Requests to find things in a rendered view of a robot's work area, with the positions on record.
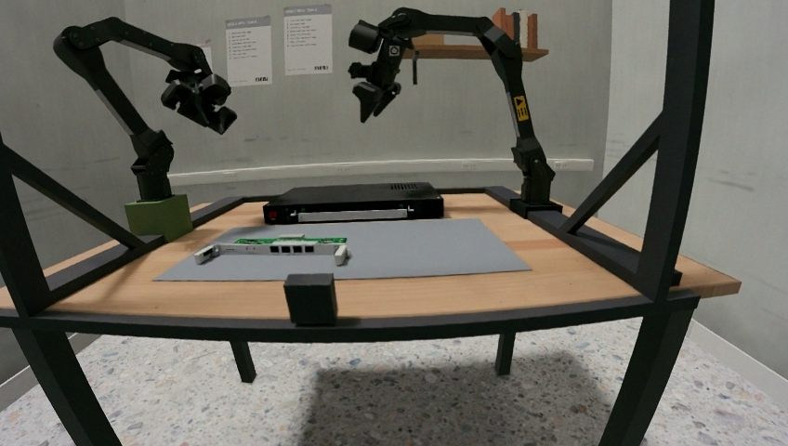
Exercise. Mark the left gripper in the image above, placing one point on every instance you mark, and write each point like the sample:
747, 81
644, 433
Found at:
197, 108

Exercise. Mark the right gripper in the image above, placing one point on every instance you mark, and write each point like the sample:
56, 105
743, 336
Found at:
384, 76

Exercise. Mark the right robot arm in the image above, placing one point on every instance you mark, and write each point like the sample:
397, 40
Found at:
506, 57

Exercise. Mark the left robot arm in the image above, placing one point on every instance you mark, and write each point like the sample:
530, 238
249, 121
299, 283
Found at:
78, 49

